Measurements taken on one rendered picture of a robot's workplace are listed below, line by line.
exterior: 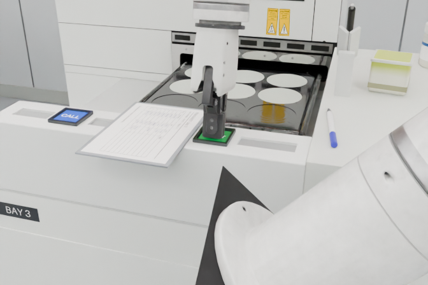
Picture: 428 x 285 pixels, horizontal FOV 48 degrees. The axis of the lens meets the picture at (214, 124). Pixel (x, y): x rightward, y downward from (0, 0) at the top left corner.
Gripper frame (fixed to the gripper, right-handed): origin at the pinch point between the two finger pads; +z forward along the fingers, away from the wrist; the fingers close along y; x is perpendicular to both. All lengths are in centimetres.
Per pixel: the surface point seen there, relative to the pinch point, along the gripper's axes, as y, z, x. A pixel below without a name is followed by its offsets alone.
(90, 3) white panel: -56, -17, -54
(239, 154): 3.5, 3.2, 5.1
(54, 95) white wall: -220, 48, -179
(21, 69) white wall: -218, 31, -204
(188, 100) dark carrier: -29.1, 2.5, -14.3
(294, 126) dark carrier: -22.4, 3.8, 10.3
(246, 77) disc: -47.2, -1.4, -5.4
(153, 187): 2.1, 11.3, -9.1
